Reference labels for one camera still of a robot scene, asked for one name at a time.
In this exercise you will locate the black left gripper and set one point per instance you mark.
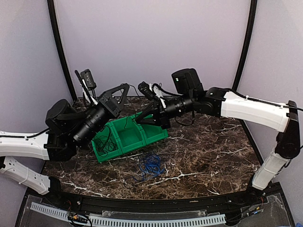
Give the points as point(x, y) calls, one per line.
point(112, 106)

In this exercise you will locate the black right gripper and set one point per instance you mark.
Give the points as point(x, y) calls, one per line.
point(161, 118)

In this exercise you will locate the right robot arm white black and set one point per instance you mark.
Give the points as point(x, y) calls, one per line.
point(226, 102)

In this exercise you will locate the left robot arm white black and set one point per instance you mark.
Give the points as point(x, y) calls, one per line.
point(67, 130)

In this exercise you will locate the green plastic three-compartment bin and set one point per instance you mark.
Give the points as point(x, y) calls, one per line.
point(124, 135)

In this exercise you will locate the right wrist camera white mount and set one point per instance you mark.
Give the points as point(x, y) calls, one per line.
point(152, 93)

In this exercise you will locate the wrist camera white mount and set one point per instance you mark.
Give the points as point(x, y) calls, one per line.
point(152, 93)
point(88, 87)

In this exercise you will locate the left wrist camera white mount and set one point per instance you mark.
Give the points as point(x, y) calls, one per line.
point(88, 87)

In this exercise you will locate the black frame post left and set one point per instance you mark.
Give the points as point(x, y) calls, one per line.
point(60, 50)

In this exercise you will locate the black frame post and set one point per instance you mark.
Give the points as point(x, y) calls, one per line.
point(246, 44)
point(60, 50)

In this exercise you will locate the white slotted cable duct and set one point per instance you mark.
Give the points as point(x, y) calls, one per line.
point(134, 221)

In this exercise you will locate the black front rail base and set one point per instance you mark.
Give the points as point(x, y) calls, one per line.
point(241, 209)

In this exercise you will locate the black frame post right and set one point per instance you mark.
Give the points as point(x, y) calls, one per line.
point(246, 44)

